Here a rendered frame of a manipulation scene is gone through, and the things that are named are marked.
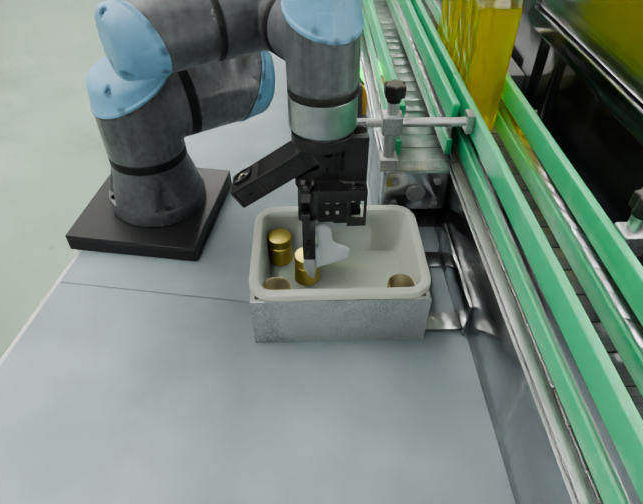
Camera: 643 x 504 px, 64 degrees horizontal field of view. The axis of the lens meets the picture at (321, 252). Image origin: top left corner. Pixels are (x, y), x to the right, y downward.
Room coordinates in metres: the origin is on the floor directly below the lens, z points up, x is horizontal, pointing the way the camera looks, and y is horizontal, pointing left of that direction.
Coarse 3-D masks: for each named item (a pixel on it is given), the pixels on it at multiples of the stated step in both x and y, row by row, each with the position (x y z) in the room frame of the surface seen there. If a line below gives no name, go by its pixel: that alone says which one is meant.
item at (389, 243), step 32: (256, 224) 0.55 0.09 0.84; (288, 224) 0.57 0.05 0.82; (384, 224) 0.58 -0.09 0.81; (416, 224) 0.55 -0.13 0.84; (256, 256) 0.48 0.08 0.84; (352, 256) 0.56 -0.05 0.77; (384, 256) 0.56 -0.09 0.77; (416, 256) 0.48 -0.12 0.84; (256, 288) 0.43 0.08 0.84; (320, 288) 0.49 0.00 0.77; (352, 288) 0.43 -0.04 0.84; (384, 288) 0.43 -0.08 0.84; (416, 288) 0.43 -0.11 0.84
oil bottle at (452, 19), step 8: (456, 0) 0.85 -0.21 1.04; (448, 8) 0.89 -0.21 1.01; (456, 8) 0.84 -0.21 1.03; (448, 16) 0.88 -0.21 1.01; (456, 16) 0.84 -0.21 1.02; (448, 24) 0.87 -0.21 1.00; (456, 24) 0.84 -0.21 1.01; (448, 32) 0.86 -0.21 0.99; (448, 40) 0.85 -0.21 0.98; (448, 48) 0.85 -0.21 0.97
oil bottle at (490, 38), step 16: (480, 0) 0.74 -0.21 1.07; (496, 0) 0.72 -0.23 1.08; (512, 0) 0.72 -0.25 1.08; (480, 16) 0.73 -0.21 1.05; (496, 16) 0.72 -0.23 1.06; (512, 16) 0.72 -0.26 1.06; (480, 32) 0.72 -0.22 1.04; (496, 32) 0.72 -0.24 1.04; (512, 32) 0.72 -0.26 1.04; (464, 48) 0.77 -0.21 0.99; (480, 48) 0.72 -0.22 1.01; (496, 48) 0.72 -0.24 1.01; (512, 48) 0.73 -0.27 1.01; (464, 64) 0.75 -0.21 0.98; (480, 64) 0.72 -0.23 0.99; (496, 64) 0.72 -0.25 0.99; (464, 80) 0.74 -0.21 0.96; (480, 80) 0.72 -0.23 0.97; (496, 80) 0.72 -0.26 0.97; (480, 96) 0.72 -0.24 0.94; (496, 96) 0.72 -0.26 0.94; (480, 112) 0.72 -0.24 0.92; (496, 112) 0.73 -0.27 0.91
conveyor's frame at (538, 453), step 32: (448, 192) 0.61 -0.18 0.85; (448, 224) 0.58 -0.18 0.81; (480, 224) 0.50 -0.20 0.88; (480, 256) 0.45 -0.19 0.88; (480, 288) 0.42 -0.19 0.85; (480, 320) 0.40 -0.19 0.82; (512, 320) 0.34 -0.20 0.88; (480, 352) 0.37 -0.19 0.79; (512, 352) 0.31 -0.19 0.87; (512, 384) 0.29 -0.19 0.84; (544, 384) 0.27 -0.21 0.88; (512, 416) 0.27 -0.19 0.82; (544, 416) 0.24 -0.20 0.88; (512, 448) 0.25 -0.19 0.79; (544, 448) 0.22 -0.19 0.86; (512, 480) 0.23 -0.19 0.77; (544, 480) 0.20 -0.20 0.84; (576, 480) 0.18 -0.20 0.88
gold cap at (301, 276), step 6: (300, 252) 0.52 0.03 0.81; (294, 258) 0.51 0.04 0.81; (300, 258) 0.51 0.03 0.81; (300, 264) 0.50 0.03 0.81; (300, 270) 0.50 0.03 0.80; (318, 270) 0.51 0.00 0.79; (300, 276) 0.50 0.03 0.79; (306, 276) 0.50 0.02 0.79; (318, 276) 0.51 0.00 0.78; (300, 282) 0.50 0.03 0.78; (306, 282) 0.50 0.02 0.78; (312, 282) 0.50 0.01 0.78
